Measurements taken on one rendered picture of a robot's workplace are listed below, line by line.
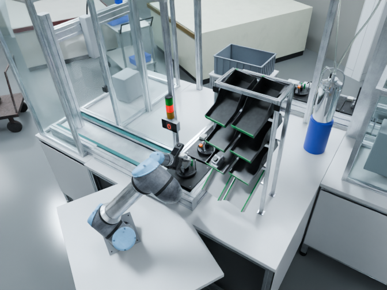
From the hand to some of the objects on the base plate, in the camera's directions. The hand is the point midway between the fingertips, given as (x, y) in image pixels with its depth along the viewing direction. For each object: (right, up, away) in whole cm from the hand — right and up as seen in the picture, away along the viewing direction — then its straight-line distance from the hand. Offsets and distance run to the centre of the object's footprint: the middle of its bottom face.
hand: (186, 158), depth 201 cm
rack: (+37, -22, +5) cm, 44 cm away
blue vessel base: (+95, +6, +36) cm, 102 cm away
